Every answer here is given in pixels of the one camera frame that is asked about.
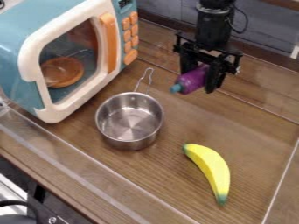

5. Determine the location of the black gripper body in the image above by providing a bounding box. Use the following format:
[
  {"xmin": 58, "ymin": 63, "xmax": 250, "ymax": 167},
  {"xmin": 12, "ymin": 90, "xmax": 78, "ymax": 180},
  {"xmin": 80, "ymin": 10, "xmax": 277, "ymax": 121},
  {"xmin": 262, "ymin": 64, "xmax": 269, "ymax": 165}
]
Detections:
[{"xmin": 172, "ymin": 3, "xmax": 244, "ymax": 75}]

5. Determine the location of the yellow toy banana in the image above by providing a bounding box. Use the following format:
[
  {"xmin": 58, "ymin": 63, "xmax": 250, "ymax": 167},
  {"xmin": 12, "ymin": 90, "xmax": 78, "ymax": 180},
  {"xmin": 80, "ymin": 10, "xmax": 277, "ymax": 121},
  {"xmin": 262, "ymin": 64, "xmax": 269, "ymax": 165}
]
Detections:
[{"xmin": 181, "ymin": 143, "xmax": 229, "ymax": 206}]

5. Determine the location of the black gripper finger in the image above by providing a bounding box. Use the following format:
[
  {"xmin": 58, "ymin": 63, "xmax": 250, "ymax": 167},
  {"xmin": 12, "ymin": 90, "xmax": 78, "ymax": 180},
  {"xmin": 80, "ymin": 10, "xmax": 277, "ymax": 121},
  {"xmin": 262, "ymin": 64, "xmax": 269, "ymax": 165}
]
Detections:
[
  {"xmin": 180, "ymin": 51, "xmax": 198, "ymax": 74},
  {"xmin": 204, "ymin": 61, "xmax": 226, "ymax": 94}
]

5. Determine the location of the black cable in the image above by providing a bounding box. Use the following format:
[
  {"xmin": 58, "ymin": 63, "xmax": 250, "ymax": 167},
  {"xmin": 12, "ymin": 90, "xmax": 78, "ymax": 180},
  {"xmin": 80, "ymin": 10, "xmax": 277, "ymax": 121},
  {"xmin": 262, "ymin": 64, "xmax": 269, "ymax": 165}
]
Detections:
[{"xmin": 0, "ymin": 199, "xmax": 40, "ymax": 224}]

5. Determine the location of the purple toy eggplant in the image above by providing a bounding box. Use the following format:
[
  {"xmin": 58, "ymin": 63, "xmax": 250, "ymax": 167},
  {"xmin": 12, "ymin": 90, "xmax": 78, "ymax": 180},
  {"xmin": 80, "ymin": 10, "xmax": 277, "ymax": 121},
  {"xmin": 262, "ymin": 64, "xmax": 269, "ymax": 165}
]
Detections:
[{"xmin": 169, "ymin": 64, "xmax": 209, "ymax": 95}]

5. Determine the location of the clear acrylic barrier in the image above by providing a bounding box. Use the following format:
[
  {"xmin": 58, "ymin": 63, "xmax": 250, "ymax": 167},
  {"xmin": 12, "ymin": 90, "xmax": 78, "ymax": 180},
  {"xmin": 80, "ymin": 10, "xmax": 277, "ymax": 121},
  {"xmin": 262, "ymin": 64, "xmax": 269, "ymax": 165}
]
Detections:
[{"xmin": 0, "ymin": 101, "xmax": 200, "ymax": 224}]

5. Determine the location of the orange plate inside microwave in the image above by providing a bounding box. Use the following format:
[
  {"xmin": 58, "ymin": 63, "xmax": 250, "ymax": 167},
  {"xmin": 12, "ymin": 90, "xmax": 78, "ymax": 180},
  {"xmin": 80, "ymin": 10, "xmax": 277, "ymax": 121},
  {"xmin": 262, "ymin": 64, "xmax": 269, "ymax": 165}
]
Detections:
[{"xmin": 41, "ymin": 57, "xmax": 84, "ymax": 88}]

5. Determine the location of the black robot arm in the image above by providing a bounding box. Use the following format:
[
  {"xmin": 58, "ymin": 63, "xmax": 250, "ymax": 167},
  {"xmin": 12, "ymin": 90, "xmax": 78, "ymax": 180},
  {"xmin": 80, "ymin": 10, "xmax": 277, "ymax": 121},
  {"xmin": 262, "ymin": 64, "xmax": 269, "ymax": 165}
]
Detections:
[{"xmin": 169, "ymin": 0, "xmax": 245, "ymax": 95}]

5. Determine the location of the silver pot with handle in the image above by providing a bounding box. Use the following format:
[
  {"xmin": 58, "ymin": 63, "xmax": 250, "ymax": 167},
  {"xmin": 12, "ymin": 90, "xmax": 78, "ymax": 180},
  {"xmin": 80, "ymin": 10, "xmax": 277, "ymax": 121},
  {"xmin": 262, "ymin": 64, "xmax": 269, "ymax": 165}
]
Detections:
[{"xmin": 94, "ymin": 67, "xmax": 164, "ymax": 151}]

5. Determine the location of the blue toy microwave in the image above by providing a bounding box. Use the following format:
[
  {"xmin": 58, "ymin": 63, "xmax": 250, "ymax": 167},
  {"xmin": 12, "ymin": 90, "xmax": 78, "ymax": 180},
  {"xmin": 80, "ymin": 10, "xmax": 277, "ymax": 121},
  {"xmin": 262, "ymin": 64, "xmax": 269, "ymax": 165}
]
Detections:
[{"xmin": 0, "ymin": 0, "xmax": 138, "ymax": 123}]

